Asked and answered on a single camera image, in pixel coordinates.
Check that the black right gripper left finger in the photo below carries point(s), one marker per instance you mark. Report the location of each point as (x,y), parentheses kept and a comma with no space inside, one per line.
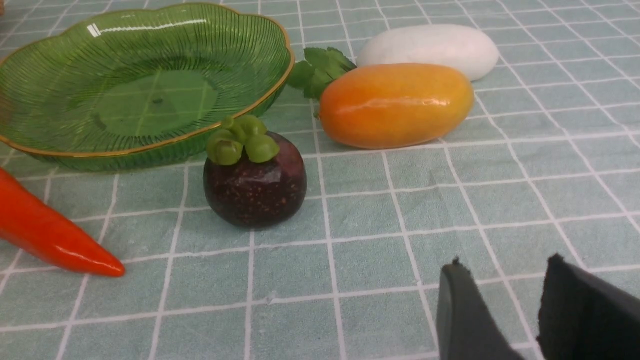
(465,327)

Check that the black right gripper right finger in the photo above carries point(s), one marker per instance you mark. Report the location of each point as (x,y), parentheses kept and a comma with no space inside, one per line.
(583,317)

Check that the orange yellow mango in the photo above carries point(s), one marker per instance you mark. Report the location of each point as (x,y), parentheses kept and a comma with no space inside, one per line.
(386,106)

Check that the dark purple mangosteen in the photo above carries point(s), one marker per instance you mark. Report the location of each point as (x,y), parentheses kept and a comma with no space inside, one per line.
(252,177)

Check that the white radish with leaves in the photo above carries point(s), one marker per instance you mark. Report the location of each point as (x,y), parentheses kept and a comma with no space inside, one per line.
(465,48)

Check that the orange carrot with leaves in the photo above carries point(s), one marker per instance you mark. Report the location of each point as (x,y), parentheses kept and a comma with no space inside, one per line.
(38,229)

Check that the checked green tablecloth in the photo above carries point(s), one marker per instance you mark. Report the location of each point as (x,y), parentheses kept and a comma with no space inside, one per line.
(547,162)

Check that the green glass leaf plate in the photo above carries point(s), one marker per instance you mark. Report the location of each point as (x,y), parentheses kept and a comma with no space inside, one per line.
(140,87)

